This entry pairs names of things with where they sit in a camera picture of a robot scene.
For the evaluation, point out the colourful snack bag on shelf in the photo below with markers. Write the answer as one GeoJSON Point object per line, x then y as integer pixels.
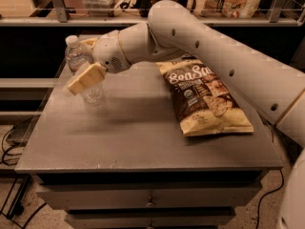
{"type": "Point", "coordinates": [239, 9]}

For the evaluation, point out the clear plastic water bottle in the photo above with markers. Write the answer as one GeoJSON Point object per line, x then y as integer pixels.
{"type": "Point", "coordinates": [77, 55]}

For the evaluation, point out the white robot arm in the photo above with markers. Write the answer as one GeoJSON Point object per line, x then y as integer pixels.
{"type": "Point", "coordinates": [275, 90]}

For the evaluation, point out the metal shelf rack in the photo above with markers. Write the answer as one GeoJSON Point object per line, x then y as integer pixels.
{"type": "Point", "coordinates": [73, 13]}

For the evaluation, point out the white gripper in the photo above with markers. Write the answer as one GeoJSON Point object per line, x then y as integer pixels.
{"type": "Point", "coordinates": [108, 52]}

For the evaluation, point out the sea salt chips bag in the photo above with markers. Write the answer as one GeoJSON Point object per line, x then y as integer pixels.
{"type": "Point", "coordinates": [202, 103]}

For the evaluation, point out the grey drawer cabinet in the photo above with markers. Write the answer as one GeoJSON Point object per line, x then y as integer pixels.
{"type": "Point", "coordinates": [126, 165]}

